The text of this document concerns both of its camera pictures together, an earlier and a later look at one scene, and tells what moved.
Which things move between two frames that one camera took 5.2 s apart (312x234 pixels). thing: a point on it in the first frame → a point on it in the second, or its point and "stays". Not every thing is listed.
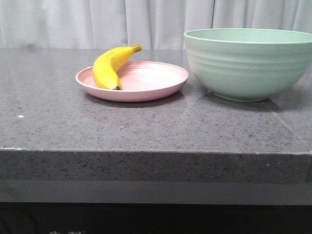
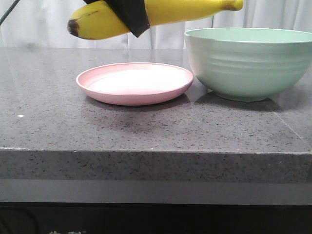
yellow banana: (105, 68) → (100, 19)
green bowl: (246, 65) stays
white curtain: (153, 24) stays
